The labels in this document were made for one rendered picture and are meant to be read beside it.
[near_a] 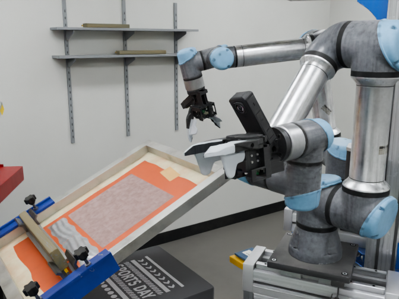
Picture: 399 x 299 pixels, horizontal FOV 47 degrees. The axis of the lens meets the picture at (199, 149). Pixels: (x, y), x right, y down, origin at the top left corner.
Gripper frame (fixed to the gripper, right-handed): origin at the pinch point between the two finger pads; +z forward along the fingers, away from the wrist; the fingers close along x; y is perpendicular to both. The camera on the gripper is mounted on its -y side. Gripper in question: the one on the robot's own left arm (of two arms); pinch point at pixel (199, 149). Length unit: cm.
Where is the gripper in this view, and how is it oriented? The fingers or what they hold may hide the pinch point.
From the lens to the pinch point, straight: 76.7
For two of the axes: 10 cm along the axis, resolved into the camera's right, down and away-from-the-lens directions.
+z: -7.5, 1.5, -6.4
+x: -6.6, -0.4, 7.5
